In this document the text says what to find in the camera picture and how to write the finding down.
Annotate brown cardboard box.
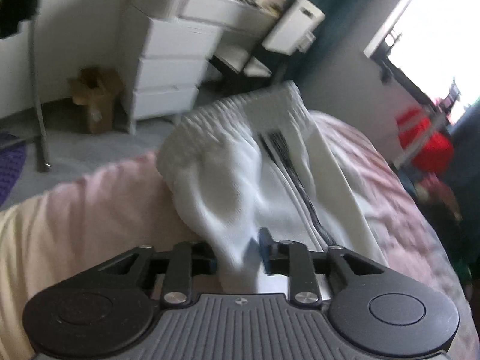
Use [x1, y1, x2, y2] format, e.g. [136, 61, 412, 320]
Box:
[67, 66, 124, 134]

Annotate white drawer desk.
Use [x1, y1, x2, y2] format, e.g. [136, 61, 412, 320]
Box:
[115, 0, 276, 134]

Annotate white chair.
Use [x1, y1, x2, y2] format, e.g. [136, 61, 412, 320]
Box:
[210, 0, 326, 83]

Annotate red bag on stand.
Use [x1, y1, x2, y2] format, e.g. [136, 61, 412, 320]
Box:
[396, 107, 454, 174]

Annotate pink pastel bed duvet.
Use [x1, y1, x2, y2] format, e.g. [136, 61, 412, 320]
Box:
[1, 111, 479, 359]

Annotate grey metal pole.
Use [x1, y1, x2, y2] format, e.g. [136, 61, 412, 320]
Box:
[28, 17, 51, 173]

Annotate window with dark frame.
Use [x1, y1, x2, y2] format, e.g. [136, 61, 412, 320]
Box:
[365, 0, 479, 125]

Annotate pile of clothes on floor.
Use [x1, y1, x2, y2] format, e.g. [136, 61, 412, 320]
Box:
[398, 172, 479, 300]

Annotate purple rug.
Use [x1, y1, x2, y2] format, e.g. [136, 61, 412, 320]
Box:
[0, 143, 27, 206]

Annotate white zip jacket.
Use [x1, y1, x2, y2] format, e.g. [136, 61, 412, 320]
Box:
[157, 82, 385, 293]

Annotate white metal stand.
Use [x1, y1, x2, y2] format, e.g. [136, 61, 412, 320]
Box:
[391, 112, 448, 172]

